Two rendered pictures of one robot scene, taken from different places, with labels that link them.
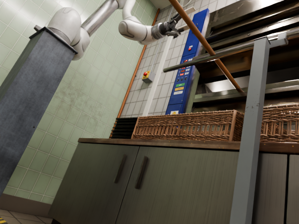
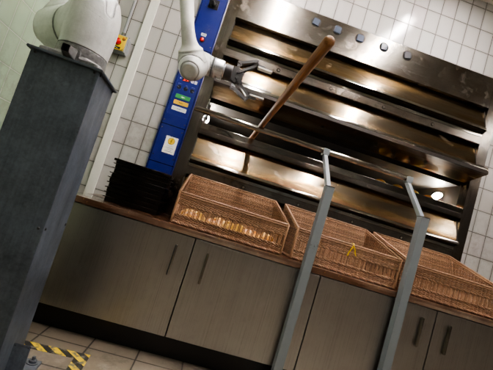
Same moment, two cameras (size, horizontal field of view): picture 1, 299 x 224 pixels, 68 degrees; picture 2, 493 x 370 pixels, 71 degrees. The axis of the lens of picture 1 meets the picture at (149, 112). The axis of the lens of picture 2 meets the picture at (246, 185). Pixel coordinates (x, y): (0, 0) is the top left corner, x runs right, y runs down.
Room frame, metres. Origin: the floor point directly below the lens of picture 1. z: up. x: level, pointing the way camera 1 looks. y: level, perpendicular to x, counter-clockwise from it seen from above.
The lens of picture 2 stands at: (-0.02, 1.19, 0.71)
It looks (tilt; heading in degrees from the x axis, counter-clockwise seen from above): 5 degrees up; 306
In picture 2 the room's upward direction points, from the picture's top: 17 degrees clockwise
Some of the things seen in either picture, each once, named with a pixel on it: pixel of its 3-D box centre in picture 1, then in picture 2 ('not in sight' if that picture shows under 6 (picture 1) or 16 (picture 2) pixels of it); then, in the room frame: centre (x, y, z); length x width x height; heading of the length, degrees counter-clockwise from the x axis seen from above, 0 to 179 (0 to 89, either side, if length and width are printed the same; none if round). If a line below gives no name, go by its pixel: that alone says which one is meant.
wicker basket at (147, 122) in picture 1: (202, 136); (230, 209); (1.10, -0.31, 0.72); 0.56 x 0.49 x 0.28; 42
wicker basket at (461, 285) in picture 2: not in sight; (431, 271); (0.19, -1.07, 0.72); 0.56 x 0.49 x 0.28; 42
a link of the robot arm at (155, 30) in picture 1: (159, 30); (218, 69); (1.11, 0.09, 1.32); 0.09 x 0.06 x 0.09; 131
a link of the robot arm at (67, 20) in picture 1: (66, 25); (92, 23); (1.15, 0.66, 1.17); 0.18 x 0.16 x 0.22; 1
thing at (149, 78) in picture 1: (148, 76); (119, 44); (1.94, 0.12, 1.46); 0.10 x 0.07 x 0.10; 40
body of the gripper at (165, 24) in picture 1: (168, 27); (233, 74); (1.06, 0.05, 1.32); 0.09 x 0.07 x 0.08; 41
